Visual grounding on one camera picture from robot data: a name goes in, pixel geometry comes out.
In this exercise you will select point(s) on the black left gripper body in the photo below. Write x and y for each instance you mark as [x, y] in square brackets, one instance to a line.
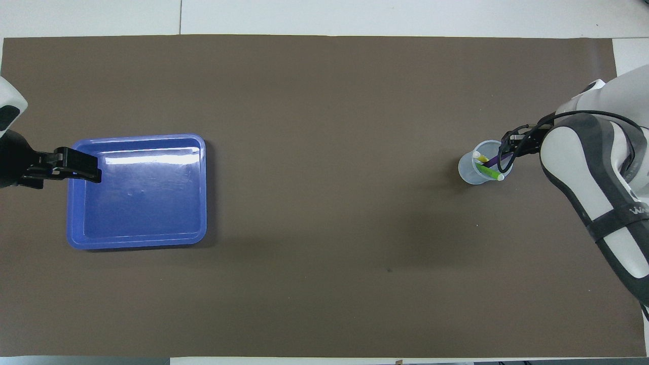
[15, 162]

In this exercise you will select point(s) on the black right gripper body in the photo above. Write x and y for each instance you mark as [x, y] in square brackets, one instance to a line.
[537, 139]

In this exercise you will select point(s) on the purple marker pen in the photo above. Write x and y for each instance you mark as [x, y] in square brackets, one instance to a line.
[493, 163]

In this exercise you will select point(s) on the green marker pen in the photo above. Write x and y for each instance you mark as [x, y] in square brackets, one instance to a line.
[491, 173]

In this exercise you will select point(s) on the yellow marker pen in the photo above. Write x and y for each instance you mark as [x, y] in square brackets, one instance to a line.
[481, 157]

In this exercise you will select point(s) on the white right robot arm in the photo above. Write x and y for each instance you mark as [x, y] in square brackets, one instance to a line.
[573, 167]

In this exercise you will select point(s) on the blue plastic tray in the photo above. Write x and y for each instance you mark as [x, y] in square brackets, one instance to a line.
[147, 203]

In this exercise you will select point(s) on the clear plastic cup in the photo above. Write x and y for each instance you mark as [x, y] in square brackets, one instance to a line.
[467, 172]

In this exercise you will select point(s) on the brown table mat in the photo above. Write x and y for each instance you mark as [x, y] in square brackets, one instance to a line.
[324, 203]

